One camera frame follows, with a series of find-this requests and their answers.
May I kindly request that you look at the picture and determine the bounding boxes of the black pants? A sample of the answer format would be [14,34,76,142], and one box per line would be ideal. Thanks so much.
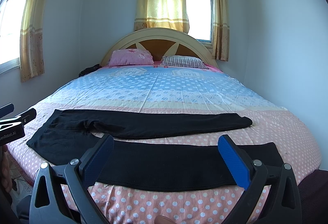
[26,109,285,192]

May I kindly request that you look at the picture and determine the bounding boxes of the polka dot bed sheet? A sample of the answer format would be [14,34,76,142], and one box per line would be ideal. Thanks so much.
[8,66,321,223]

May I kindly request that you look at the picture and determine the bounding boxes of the cream wooden headboard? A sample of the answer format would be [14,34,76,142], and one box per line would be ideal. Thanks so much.
[100,28,218,68]

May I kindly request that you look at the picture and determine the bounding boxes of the black item beside bed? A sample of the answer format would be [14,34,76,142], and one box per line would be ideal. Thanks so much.
[78,64,102,77]

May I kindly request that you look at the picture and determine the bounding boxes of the person's left hand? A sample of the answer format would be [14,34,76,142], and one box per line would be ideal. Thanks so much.
[1,145,12,193]

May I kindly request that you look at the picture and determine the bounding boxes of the yellow left curtain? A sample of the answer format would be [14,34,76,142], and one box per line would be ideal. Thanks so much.
[19,0,46,83]

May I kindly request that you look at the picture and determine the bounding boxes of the pink pillow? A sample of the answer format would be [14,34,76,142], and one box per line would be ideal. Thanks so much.
[108,49,154,67]

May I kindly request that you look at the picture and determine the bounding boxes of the striped pillow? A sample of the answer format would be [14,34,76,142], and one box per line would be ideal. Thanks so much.
[160,55,208,69]

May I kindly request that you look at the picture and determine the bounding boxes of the side window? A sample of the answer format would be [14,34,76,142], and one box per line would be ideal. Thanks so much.
[0,0,26,73]

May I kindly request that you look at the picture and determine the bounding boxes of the yellow right curtain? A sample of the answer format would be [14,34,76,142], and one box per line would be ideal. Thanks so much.
[212,0,230,61]

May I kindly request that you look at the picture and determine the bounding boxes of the back window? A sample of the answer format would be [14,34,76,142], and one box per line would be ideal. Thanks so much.
[186,0,213,44]

